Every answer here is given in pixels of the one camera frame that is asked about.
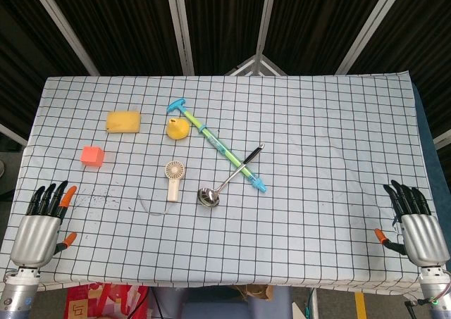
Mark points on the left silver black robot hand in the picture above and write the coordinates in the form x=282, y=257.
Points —
x=37, y=237

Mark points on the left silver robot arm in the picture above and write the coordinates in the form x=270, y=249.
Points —
x=19, y=291

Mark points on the blue grey chair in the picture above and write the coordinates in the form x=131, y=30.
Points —
x=225, y=303

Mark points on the white black grid tablecloth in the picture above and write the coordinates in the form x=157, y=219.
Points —
x=317, y=178

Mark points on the brown paper bag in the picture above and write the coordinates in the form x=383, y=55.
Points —
x=252, y=292

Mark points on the yellow plastic funnel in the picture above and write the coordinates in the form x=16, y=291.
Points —
x=177, y=128

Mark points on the red patterned bag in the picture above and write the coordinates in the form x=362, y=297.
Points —
x=105, y=301

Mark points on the green blue water squirter toy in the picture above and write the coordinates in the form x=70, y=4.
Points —
x=218, y=147

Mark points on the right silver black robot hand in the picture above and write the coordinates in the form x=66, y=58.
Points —
x=421, y=239

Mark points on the orange-red cube block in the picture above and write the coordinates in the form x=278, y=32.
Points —
x=92, y=155

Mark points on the beige handheld fan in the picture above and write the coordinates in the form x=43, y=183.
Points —
x=174, y=179

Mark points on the yellow rectangular sponge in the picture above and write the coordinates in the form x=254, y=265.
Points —
x=123, y=122

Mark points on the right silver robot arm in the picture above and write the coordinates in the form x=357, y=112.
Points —
x=437, y=291

